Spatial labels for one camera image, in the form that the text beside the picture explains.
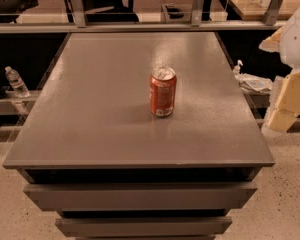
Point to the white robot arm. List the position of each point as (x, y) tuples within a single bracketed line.
[(284, 106)]

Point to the orange soda can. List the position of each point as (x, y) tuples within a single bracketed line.
[(162, 91)]

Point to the grey drawer cabinet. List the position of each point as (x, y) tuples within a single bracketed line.
[(92, 122)]

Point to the white pump bottle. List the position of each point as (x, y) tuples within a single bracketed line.
[(237, 68)]

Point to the white plastic bag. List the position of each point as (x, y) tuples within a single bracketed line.
[(255, 83)]

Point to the grey metal railing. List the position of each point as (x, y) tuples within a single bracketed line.
[(76, 18)]

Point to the lower grey drawer front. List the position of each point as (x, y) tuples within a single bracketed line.
[(143, 227)]

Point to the grey drawer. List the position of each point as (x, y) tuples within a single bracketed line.
[(143, 227), (133, 197)]

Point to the black office chair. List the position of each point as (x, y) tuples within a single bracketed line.
[(103, 0)]

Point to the upper grey drawer front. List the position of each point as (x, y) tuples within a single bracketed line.
[(133, 197)]

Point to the clear plastic water bottle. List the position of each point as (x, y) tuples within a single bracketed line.
[(16, 82)]

